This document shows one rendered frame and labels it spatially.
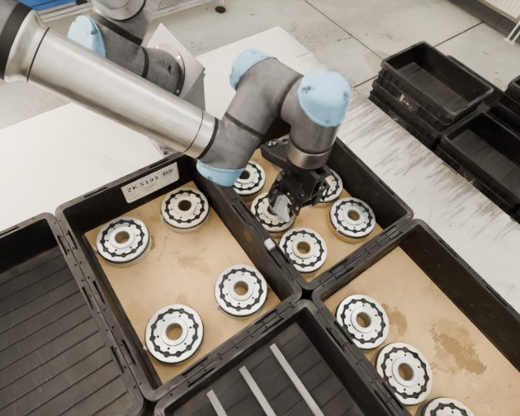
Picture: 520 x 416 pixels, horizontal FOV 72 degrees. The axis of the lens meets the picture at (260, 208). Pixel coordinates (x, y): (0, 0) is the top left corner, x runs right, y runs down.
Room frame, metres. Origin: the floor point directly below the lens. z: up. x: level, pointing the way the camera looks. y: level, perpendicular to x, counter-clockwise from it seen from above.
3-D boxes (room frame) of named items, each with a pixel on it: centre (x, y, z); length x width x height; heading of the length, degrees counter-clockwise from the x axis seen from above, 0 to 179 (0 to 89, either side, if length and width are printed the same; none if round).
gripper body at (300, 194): (0.42, -0.07, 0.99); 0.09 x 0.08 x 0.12; 43
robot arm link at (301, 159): (0.43, -0.07, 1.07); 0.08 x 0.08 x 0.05
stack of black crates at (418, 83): (1.39, -0.66, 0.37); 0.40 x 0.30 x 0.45; 45
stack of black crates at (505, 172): (1.12, -0.95, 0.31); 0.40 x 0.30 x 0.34; 45
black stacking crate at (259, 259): (0.26, 0.14, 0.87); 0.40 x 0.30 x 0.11; 43
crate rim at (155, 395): (0.26, 0.14, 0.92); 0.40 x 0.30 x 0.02; 43
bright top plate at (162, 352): (0.13, 0.11, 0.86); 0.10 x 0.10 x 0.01
